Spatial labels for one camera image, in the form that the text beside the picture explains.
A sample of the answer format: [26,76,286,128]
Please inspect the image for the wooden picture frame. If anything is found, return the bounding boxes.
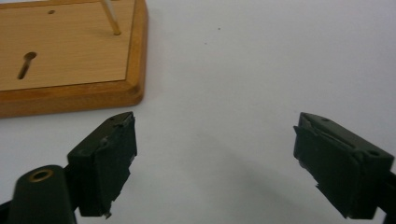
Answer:
[0,0,149,119]

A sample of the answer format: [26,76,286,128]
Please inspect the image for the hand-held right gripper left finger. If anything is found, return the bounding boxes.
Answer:
[66,111,138,218]

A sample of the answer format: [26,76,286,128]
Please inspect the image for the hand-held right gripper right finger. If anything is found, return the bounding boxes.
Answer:
[292,112,396,220]

